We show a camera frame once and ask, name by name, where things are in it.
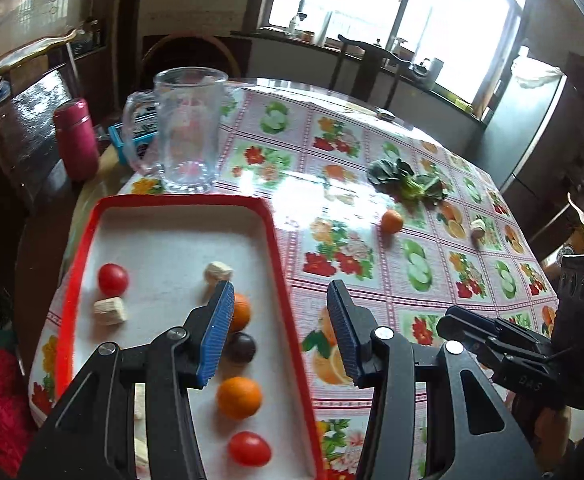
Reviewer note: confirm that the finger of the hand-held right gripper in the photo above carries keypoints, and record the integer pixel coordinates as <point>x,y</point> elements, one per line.
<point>477,317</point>
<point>464,335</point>

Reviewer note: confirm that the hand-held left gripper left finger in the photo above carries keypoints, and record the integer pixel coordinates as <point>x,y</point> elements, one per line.
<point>217,335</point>

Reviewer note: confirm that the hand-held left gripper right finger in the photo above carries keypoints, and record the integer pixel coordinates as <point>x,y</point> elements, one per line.
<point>342,335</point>

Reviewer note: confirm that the dark plum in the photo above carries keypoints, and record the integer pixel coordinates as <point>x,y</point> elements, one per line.
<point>242,349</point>

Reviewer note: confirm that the orange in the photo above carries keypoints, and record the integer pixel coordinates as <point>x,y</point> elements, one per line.
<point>392,221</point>
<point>239,397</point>
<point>241,312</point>

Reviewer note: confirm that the red rimmed white tray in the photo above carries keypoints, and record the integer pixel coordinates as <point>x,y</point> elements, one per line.
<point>172,240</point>

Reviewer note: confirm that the red tomato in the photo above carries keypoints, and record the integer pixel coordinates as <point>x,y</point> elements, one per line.
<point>112,279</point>
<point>249,448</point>

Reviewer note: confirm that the person's right hand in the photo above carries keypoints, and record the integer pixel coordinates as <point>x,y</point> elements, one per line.
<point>547,430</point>

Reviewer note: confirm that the small pale food piece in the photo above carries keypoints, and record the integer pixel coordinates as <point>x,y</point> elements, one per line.
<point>478,227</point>

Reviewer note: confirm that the dark leafy greens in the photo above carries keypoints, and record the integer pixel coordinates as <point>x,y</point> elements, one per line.
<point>397,172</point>

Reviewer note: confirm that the grey refrigerator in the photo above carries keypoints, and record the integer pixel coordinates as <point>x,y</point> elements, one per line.
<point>522,120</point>

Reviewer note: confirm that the small blue box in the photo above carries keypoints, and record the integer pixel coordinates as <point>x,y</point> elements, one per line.
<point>116,141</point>

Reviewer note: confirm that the small metal object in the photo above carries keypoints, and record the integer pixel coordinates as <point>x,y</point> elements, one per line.
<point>387,114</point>

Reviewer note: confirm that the clear glass mug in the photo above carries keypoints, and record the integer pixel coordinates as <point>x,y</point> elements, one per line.
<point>187,110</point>

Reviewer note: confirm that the magenta thermos bottle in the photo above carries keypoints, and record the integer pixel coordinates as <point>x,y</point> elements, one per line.
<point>76,140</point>

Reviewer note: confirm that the dark kettle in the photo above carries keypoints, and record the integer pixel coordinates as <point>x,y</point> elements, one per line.
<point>422,68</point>

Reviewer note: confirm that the dark wooden chair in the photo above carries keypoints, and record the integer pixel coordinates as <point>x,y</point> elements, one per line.
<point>369,60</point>

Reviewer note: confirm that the round backed chair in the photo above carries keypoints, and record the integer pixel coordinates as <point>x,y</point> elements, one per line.
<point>187,35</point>

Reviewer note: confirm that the small white bottle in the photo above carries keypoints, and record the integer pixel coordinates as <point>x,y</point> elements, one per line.
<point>293,26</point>

